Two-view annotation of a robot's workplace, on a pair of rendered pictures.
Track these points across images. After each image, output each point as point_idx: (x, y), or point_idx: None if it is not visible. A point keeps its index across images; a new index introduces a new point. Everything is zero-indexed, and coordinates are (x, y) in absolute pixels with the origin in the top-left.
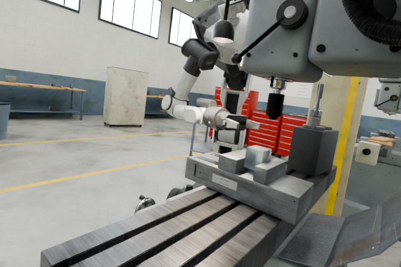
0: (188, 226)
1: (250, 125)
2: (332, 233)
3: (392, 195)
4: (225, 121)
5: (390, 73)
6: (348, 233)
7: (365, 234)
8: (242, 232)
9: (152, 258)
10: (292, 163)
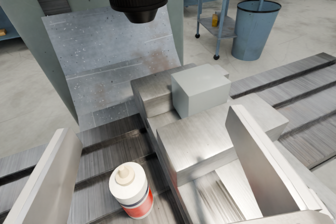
0: (306, 100)
1: (58, 206)
2: (130, 104)
3: (64, 59)
4: (311, 189)
5: None
6: (131, 88)
7: (142, 68)
8: (250, 87)
9: (331, 80)
10: None
